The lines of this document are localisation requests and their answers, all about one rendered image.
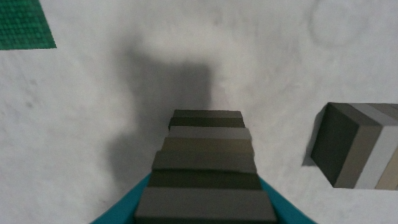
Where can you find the dark green flat mat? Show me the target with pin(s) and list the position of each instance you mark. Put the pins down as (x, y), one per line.
(23, 26)

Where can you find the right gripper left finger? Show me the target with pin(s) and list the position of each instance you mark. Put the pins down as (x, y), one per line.
(123, 212)

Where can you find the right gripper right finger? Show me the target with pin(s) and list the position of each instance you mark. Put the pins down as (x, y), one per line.
(285, 211)

